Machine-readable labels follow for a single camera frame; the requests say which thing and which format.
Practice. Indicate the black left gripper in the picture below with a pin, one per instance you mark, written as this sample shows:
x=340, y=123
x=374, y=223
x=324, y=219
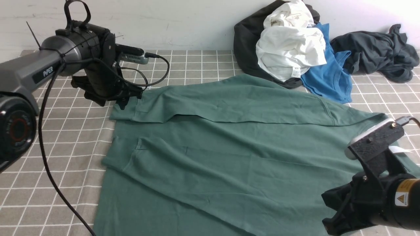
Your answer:
x=103, y=80

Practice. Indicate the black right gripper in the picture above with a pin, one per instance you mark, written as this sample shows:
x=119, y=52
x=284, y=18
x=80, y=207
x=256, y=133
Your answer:
x=362, y=203

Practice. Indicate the green long sleeve shirt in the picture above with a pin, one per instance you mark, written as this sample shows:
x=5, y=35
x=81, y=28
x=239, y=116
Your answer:
x=238, y=157

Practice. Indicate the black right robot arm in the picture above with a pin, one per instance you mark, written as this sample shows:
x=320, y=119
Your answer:
x=393, y=202

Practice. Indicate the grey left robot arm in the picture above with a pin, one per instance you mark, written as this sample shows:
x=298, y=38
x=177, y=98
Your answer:
x=20, y=77

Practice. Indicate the blue shirt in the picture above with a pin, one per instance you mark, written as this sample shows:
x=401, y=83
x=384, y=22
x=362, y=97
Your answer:
x=330, y=80

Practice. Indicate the white shirt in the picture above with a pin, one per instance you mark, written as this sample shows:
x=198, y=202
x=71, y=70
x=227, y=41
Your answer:
x=290, y=43

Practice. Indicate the black garment under pile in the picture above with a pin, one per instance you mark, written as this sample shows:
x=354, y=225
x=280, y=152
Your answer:
x=247, y=33

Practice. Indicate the dark grey crumpled garment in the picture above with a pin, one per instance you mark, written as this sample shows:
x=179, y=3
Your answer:
x=386, y=53

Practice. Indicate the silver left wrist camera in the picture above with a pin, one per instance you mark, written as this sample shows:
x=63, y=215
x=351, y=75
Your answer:
x=131, y=54

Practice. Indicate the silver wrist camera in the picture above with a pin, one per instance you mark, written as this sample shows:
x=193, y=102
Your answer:
x=372, y=148
x=131, y=54

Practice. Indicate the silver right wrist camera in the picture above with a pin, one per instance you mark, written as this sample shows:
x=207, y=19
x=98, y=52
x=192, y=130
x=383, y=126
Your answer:
x=372, y=148

